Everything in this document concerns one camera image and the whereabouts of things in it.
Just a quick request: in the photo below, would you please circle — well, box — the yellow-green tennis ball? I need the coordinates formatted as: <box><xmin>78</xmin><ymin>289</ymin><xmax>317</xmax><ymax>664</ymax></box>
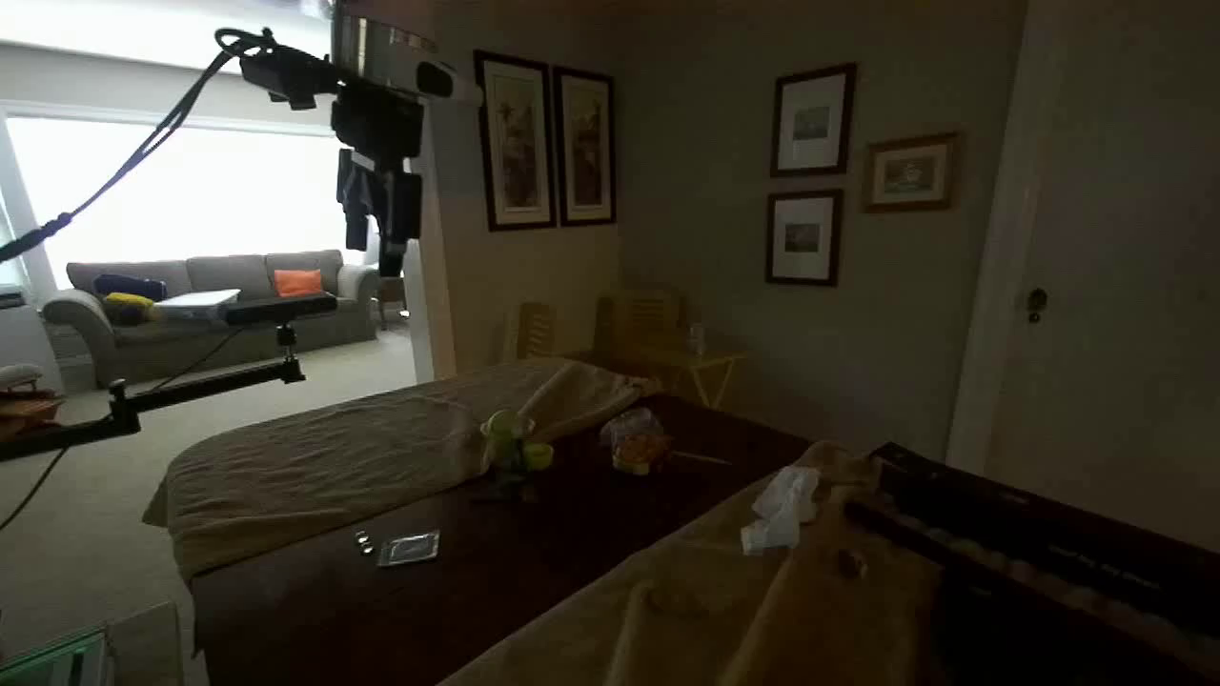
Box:
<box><xmin>480</xmin><ymin>413</ymin><xmax>554</xmax><ymax>475</ymax></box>

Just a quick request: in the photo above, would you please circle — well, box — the white napkin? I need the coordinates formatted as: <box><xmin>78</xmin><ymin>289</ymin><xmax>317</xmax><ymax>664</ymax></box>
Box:
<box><xmin>739</xmin><ymin>466</ymin><xmax>821</xmax><ymax>556</ymax></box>

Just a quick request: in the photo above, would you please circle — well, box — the clear plastic cup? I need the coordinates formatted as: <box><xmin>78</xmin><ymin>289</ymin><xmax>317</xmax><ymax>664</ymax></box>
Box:
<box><xmin>480</xmin><ymin>408</ymin><xmax>554</xmax><ymax>499</ymax></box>

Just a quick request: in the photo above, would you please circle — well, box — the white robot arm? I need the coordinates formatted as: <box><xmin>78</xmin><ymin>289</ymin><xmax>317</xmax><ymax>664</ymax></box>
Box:
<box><xmin>239</xmin><ymin>29</ymin><xmax>457</xmax><ymax>278</ymax></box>

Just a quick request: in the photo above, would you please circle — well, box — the orange toy in wrapper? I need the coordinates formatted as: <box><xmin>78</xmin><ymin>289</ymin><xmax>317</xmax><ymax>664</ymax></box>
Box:
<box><xmin>600</xmin><ymin>408</ymin><xmax>670</xmax><ymax>475</ymax></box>

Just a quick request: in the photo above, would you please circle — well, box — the yellow folding side table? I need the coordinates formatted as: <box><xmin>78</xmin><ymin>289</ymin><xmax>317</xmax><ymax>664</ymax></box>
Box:
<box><xmin>594</xmin><ymin>289</ymin><xmax>743</xmax><ymax>408</ymax></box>

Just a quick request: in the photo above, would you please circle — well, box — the lower small framed picture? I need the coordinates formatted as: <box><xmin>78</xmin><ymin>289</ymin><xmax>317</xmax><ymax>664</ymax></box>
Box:
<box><xmin>767</xmin><ymin>189</ymin><xmax>842</xmax><ymax>286</ymax></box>

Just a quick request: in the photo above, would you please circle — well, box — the tall framed picture right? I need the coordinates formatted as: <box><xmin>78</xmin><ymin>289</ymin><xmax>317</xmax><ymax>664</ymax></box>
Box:
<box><xmin>558</xmin><ymin>70</ymin><xmax>617</xmax><ymax>225</ymax></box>

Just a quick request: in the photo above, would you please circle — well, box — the tall framed picture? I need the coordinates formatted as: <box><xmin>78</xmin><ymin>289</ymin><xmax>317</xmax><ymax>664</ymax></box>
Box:
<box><xmin>558</xmin><ymin>70</ymin><xmax>617</xmax><ymax>225</ymax></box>
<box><xmin>478</xmin><ymin>48</ymin><xmax>554</xmax><ymax>230</ymax></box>

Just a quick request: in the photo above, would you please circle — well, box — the tall framed picture left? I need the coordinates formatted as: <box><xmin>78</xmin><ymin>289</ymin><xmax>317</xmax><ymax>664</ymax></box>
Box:
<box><xmin>478</xmin><ymin>48</ymin><xmax>554</xmax><ymax>230</ymax></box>

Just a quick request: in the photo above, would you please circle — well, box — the tan cloth right side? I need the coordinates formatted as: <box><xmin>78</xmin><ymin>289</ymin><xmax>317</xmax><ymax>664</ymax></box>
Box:
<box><xmin>443</xmin><ymin>443</ymin><xmax>938</xmax><ymax>686</ymax></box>

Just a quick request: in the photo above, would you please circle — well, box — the tan cloth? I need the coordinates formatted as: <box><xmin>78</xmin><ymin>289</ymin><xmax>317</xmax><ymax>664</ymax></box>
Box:
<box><xmin>145</xmin><ymin>358</ymin><xmax>655</xmax><ymax>578</ymax></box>
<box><xmin>443</xmin><ymin>443</ymin><xmax>938</xmax><ymax>686</ymax></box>

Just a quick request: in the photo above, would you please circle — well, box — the upper small framed picture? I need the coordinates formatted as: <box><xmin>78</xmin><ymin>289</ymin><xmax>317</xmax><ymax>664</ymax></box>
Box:
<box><xmin>774</xmin><ymin>65</ymin><xmax>859</xmax><ymax>176</ymax></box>

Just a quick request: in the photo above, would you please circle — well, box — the orange cushion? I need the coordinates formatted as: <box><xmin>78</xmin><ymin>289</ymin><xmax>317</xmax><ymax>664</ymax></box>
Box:
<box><xmin>276</xmin><ymin>272</ymin><xmax>326</xmax><ymax>300</ymax></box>

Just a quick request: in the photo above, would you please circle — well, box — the gold framed small picture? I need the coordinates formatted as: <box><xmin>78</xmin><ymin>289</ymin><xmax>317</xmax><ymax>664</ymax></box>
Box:
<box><xmin>867</xmin><ymin>132</ymin><xmax>962</xmax><ymax>215</ymax></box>

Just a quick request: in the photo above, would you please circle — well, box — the tan cloth left side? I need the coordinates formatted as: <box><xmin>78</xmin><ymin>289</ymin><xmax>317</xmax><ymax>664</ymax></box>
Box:
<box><xmin>145</xmin><ymin>358</ymin><xmax>655</xmax><ymax>578</ymax></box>

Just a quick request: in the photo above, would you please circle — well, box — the white door with knob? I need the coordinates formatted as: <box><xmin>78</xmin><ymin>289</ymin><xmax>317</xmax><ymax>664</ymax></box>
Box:
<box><xmin>945</xmin><ymin>0</ymin><xmax>1220</xmax><ymax>547</ymax></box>

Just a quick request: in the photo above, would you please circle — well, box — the grey sofa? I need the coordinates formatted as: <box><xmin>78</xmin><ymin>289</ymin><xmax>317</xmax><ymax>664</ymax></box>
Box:
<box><xmin>40</xmin><ymin>249</ymin><xmax>377</xmax><ymax>390</ymax></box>

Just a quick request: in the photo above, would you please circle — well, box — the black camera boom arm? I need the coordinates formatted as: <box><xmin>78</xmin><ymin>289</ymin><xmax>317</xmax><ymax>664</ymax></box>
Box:
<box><xmin>0</xmin><ymin>358</ymin><xmax>305</xmax><ymax>462</ymax></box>

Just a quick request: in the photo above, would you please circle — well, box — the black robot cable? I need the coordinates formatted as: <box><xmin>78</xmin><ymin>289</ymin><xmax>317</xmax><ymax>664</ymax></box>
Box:
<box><xmin>0</xmin><ymin>28</ymin><xmax>280</xmax><ymax>265</ymax></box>

